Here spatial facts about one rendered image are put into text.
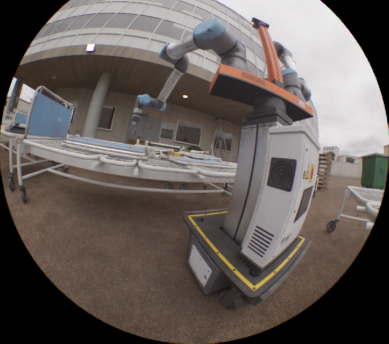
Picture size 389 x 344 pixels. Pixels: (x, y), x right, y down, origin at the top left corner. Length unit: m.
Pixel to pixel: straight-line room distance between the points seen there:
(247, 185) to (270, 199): 0.15
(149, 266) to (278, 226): 0.61
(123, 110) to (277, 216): 7.27
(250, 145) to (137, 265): 0.77
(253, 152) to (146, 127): 6.69
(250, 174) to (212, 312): 0.61
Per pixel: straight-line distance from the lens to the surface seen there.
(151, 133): 6.94
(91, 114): 5.31
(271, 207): 0.34
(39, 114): 1.34
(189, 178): 0.88
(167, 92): 0.93
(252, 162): 0.45
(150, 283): 0.68
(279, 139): 0.34
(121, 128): 7.07
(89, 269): 0.75
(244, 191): 0.48
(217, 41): 0.52
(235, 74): 0.44
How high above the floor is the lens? 0.60
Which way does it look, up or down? 2 degrees up
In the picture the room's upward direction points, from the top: 9 degrees clockwise
